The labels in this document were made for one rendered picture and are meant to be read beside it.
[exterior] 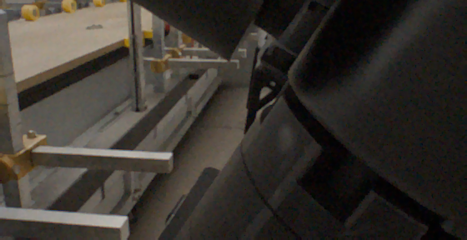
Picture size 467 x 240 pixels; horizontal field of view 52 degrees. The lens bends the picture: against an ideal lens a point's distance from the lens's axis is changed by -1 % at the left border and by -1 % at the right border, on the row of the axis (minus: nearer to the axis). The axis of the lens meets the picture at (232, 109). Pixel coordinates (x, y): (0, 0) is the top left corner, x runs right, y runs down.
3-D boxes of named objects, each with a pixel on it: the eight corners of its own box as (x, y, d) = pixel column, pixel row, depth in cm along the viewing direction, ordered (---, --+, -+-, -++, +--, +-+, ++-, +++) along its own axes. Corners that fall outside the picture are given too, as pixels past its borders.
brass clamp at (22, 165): (52, 157, 100) (49, 135, 99) (16, 185, 88) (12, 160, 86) (24, 156, 101) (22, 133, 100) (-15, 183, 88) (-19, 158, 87)
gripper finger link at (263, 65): (219, 129, 49) (267, 50, 46) (224, 108, 56) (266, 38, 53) (277, 161, 49) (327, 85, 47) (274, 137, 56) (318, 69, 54)
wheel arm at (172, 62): (238, 69, 189) (238, 59, 188) (238, 72, 186) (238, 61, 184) (132, 67, 195) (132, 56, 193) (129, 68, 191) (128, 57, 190)
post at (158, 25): (167, 105, 193) (162, -18, 179) (164, 107, 190) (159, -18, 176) (158, 105, 193) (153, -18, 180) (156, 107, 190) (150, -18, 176)
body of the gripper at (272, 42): (262, 57, 48) (301, -8, 46) (261, 42, 58) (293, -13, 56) (316, 89, 49) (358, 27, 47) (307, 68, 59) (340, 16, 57)
